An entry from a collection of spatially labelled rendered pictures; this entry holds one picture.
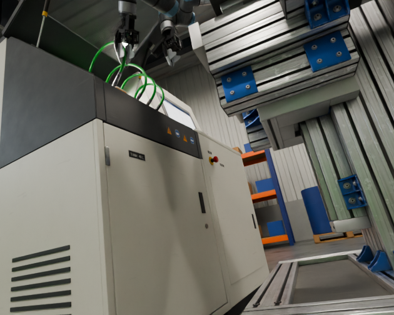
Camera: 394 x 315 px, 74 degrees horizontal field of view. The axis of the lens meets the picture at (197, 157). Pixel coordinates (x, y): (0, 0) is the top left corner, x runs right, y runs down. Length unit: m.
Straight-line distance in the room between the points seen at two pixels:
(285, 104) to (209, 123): 7.62
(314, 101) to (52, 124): 0.86
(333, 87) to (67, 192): 0.84
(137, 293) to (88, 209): 0.28
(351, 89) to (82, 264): 0.87
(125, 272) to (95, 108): 0.50
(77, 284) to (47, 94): 0.68
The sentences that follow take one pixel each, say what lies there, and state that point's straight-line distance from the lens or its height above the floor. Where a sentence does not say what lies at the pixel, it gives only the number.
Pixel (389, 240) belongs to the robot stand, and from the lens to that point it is 0.83.
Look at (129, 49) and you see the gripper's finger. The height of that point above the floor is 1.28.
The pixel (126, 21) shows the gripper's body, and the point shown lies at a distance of 1.31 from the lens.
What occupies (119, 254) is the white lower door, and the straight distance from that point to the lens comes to 0.81.
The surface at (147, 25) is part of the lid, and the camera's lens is 1.88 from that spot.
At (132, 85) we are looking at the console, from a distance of 1.91.
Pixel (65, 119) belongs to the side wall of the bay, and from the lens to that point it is 1.01.
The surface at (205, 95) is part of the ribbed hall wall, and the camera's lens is 8.90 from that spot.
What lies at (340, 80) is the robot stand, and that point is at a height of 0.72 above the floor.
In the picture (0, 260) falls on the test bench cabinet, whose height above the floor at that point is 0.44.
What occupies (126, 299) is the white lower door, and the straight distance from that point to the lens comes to 0.83.
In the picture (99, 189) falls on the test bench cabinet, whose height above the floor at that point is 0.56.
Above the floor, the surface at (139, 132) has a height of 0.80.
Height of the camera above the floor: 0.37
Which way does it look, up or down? 18 degrees up
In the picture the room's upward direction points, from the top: 10 degrees counter-clockwise
